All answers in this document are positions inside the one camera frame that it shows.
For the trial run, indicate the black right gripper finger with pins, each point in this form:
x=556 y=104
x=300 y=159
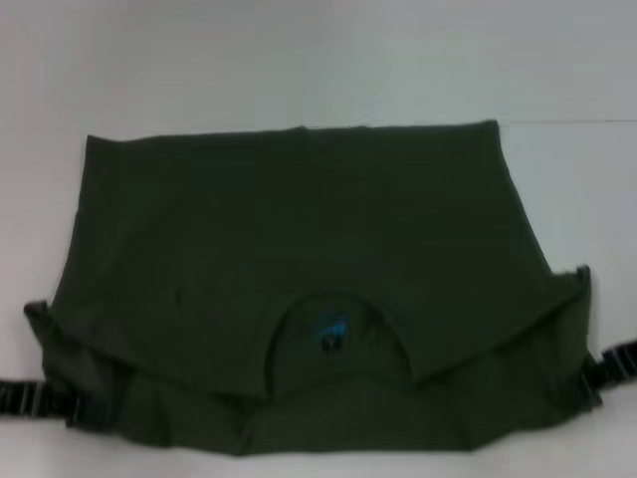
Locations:
x=617 y=368

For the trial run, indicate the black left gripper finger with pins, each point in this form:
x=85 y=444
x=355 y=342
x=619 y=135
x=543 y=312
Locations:
x=30 y=398

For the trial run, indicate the dark green FREE t-shirt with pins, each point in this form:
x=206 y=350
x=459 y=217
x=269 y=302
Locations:
x=308 y=279

